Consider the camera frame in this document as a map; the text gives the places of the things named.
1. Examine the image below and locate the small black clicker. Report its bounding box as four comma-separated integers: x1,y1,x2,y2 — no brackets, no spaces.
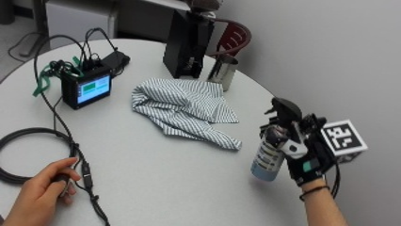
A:
55,173,73,198

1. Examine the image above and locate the spray bottle with black trigger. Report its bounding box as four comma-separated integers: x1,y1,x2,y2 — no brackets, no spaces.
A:
249,96,304,183

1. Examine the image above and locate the white marker cube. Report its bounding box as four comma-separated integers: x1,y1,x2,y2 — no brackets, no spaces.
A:
320,119,369,165

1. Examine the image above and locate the black wristband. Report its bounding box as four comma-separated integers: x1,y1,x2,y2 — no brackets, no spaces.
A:
299,185,332,202

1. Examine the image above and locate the shiny metal cup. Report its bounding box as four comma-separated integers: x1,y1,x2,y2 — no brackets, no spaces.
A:
207,54,240,92

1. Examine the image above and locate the small black display device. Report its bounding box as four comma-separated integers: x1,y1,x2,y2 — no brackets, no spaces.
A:
60,67,115,111

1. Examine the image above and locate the striped grey white cloth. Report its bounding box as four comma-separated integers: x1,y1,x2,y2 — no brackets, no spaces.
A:
131,77,244,152

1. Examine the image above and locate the dark red chair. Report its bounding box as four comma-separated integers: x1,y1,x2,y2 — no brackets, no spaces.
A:
205,17,253,59

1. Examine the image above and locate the tall black box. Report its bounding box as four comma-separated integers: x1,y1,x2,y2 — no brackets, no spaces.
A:
161,8,216,80

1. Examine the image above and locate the black power adapter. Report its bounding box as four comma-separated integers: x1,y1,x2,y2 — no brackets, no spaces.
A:
100,50,132,77

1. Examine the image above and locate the white cabinet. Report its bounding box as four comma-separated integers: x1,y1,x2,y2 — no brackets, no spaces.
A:
44,0,119,49

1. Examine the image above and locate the coiled thick black cable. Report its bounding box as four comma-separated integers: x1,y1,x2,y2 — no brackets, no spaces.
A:
0,126,81,186

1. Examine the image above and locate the thin black cable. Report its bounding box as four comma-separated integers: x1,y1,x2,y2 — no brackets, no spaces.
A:
32,33,113,226

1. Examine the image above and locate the black glove cable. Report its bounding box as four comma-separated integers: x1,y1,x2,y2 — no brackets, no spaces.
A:
329,161,343,200

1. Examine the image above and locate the green cable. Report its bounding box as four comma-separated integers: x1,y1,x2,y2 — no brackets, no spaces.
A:
32,56,87,98

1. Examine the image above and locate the black cable on floor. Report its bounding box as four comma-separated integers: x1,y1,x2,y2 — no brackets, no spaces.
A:
7,30,48,63

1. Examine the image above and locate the looped black cable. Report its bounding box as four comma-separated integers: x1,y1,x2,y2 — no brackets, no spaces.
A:
81,26,121,64

